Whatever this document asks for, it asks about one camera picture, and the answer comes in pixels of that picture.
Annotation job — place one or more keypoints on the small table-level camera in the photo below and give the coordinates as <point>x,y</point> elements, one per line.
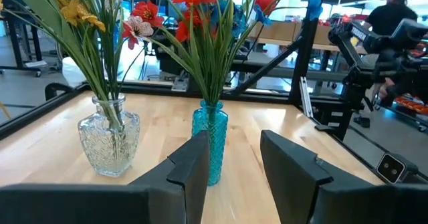
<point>390,168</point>

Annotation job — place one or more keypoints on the black desk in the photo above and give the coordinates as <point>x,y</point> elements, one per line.
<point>15,43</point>

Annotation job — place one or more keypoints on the clear glass vase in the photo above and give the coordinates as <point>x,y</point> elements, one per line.
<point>100,150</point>

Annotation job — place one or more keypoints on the teal glass vase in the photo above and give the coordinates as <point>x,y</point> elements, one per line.
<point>217,133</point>

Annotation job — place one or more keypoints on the orange crate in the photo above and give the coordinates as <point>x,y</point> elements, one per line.
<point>413,104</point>

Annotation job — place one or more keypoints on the blue flower bunch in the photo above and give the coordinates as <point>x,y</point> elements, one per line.
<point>239,23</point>

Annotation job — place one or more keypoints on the silver aluminium bracket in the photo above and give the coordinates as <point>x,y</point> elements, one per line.
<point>306,97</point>

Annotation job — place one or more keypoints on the white bin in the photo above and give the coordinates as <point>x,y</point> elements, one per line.
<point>72,73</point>

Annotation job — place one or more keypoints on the cardboard box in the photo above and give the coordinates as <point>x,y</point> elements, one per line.
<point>274,31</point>

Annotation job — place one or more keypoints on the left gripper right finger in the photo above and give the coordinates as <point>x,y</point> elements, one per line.
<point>294,184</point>

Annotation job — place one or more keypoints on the yellow flower bunch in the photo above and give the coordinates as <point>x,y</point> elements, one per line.
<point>78,13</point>

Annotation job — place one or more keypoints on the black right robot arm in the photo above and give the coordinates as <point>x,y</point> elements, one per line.
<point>359,36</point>

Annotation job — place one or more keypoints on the person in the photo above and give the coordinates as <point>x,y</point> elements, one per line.
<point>389,18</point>

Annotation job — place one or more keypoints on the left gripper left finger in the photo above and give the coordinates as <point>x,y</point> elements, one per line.
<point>187,184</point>

